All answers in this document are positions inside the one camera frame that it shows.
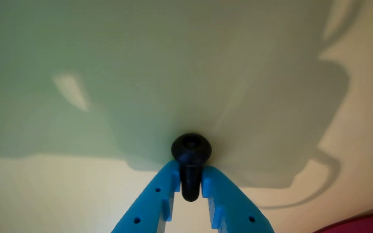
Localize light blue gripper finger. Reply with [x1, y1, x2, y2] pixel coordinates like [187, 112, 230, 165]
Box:
[201, 165, 275, 233]
[111, 160, 181, 233]

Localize black bolt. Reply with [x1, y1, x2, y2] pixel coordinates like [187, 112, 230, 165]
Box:
[171, 133, 212, 202]

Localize yellow paper mat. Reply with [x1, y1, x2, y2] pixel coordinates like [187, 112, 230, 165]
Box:
[0, 0, 373, 233]

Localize pink round cup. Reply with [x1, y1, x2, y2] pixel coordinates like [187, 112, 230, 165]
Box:
[314, 212, 373, 233]

